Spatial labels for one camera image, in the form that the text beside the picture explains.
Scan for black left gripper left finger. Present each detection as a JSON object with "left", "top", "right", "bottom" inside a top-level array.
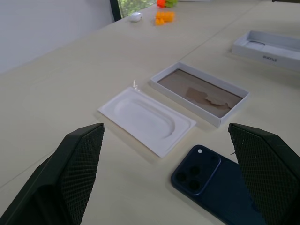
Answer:
[{"left": 0, "top": 123, "right": 105, "bottom": 225}]

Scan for white earbuds case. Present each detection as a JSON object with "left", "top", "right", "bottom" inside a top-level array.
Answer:
[{"left": 129, "top": 12, "right": 143, "bottom": 23}]

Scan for white moulded pulp tray insert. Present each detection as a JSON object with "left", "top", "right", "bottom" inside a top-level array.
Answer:
[{"left": 97, "top": 86, "right": 197, "bottom": 158}]

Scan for orange-yellow toy block cluster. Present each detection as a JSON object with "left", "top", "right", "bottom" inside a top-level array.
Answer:
[{"left": 155, "top": 11, "right": 176, "bottom": 26}]

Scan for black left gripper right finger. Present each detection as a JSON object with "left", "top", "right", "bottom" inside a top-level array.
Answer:
[{"left": 228, "top": 123, "right": 300, "bottom": 225}]

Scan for black window frame post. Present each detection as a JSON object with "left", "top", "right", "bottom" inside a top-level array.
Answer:
[{"left": 109, "top": 0, "right": 123, "bottom": 23}]

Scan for white phone box lid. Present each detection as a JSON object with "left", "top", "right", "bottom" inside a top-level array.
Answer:
[{"left": 231, "top": 30, "right": 300, "bottom": 72}]

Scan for dark blue smartphone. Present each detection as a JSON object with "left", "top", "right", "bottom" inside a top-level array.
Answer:
[
  {"left": 150, "top": 61, "right": 250, "bottom": 128},
  {"left": 170, "top": 144, "right": 268, "bottom": 225}
]

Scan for orange and green toy blocks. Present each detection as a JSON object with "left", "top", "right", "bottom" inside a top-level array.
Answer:
[{"left": 156, "top": 0, "right": 179, "bottom": 9}]

